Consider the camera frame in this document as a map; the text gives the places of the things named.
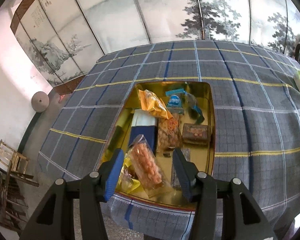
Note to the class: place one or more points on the painted folding screen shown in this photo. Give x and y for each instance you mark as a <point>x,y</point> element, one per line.
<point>115,12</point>

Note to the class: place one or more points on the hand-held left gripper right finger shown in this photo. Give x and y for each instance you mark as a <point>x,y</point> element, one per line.
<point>187,182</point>

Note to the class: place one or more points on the small light wooden chair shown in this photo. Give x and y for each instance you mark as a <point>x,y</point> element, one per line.
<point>17,160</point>

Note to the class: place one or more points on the yellow candy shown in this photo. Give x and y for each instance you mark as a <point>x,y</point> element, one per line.
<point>130,183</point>

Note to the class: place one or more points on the clear packet of brown nuts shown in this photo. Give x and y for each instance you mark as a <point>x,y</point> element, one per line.
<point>168,132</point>

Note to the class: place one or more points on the light blue clear snack packet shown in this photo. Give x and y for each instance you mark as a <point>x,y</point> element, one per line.
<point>193,106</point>

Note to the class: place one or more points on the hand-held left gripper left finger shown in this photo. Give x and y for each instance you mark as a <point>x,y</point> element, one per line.
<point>113,177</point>

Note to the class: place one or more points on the clear packet of orange snacks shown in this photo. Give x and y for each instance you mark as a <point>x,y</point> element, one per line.
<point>146,165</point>

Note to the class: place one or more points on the blue and white snack packet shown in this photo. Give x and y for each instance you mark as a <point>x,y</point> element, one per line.
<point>143,135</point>

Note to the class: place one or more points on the blue candy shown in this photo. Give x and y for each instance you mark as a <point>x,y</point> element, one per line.
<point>175,101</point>

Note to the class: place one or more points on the round grey disc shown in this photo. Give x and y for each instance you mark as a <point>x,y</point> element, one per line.
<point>40,101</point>

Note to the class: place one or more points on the red and gold tin box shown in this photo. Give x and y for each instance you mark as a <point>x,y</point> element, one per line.
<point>197,155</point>

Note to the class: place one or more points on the orange snack packet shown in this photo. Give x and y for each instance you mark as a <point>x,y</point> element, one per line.
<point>152,102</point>

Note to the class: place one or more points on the brown cake packet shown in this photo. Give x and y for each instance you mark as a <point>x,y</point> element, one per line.
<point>196,133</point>

